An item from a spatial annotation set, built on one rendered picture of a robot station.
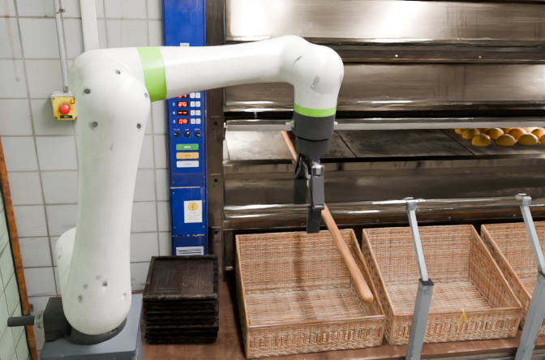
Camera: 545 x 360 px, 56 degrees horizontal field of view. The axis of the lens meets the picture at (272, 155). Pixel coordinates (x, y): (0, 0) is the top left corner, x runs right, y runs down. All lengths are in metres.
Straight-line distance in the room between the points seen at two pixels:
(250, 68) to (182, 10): 0.91
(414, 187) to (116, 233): 1.74
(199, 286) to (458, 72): 1.41
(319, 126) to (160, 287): 1.21
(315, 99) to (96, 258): 0.53
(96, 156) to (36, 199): 1.44
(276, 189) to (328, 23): 0.75
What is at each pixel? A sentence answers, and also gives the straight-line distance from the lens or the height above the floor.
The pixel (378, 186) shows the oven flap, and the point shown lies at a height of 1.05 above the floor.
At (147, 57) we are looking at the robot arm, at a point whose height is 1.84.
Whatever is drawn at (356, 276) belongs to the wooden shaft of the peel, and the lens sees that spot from 1.50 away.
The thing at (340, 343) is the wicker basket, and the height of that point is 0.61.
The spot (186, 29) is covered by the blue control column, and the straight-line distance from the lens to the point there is 2.02.
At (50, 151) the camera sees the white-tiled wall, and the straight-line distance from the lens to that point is 2.25.
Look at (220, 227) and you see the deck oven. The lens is 2.35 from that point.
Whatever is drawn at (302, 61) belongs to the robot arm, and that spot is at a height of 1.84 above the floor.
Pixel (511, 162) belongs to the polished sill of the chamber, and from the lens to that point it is 2.66.
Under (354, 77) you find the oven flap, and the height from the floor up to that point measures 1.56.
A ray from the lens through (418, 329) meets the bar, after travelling 2.10.
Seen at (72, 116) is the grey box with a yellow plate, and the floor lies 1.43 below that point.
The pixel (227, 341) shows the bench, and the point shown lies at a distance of 2.20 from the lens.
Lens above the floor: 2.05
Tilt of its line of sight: 22 degrees down
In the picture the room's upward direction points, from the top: 2 degrees clockwise
